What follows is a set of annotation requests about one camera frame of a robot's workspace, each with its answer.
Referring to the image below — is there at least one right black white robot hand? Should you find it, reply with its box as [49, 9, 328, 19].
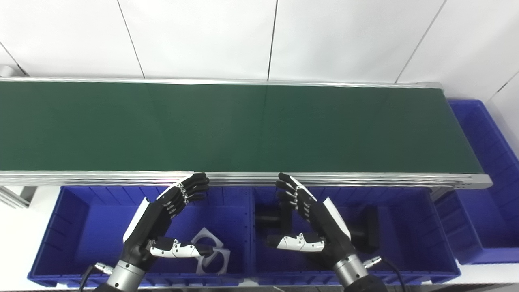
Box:
[266, 172, 352, 268]

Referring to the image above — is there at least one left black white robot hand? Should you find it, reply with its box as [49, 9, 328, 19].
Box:
[123, 172, 214, 270]

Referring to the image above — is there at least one black cylinder block part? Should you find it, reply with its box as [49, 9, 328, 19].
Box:
[255, 203, 293, 230]
[351, 206, 380, 254]

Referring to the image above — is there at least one blue plastic bin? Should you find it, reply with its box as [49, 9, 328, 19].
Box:
[28, 185, 254, 288]
[245, 187, 461, 285]
[434, 99, 519, 265]

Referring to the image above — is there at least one green conveyor belt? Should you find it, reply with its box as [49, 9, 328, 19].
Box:
[0, 77, 493, 190]

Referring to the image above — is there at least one aluminium conveyor leg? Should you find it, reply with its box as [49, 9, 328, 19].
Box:
[0, 186, 37, 208]

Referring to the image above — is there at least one white square plate with hole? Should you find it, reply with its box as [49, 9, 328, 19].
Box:
[196, 247, 231, 275]
[191, 228, 224, 257]

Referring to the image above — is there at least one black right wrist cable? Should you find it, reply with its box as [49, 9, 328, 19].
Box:
[363, 255, 408, 292]

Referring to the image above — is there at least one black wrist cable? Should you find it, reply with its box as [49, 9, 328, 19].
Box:
[79, 262, 114, 292]
[363, 255, 408, 292]

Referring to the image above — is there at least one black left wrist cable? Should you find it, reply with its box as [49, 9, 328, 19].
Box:
[79, 262, 114, 292]

